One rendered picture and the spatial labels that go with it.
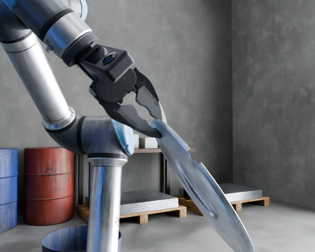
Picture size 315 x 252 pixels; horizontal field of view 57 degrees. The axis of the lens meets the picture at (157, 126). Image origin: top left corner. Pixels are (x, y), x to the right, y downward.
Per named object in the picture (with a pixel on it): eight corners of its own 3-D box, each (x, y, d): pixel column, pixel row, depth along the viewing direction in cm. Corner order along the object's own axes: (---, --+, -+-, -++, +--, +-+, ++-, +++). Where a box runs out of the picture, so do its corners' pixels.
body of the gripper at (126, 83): (136, 88, 58) (93, 42, 56) (145, 80, 50) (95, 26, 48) (109, 115, 56) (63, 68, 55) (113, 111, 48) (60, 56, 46)
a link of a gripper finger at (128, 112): (155, 136, 57) (123, 101, 55) (163, 136, 51) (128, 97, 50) (144, 147, 56) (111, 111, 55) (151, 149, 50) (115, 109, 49)
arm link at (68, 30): (76, 5, 47) (37, 37, 45) (96, 27, 48) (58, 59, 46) (76, 22, 54) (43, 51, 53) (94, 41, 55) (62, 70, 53)
